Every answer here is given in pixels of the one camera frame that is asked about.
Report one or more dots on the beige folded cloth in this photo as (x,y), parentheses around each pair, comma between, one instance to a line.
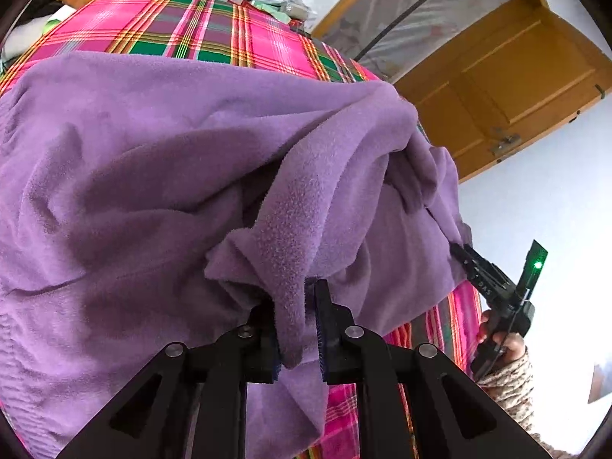
(28,31)

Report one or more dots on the grey plastic door curtain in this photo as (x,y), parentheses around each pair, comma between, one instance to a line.
(420,19)

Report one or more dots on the metal door latch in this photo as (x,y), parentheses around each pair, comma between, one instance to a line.
(507,142)

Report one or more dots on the purple fleece garment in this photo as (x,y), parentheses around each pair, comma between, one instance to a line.
(143,177)

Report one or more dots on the pink plaid bed sheet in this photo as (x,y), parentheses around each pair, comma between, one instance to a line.
(267,43)

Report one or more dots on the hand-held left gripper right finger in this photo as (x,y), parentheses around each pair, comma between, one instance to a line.
(321,339)

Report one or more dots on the person's right hand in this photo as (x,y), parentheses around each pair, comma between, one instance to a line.
(514,345)

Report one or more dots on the wooden door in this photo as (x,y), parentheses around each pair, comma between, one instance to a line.
(516,81)

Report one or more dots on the grey parcel bag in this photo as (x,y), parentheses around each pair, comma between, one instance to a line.
(301,9)

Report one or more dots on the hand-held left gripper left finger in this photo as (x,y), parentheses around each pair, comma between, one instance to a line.
(265,344)

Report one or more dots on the person's right forearm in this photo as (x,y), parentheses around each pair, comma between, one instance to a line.
(516,392)

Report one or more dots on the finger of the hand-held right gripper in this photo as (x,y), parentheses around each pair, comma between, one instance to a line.
(468,260)

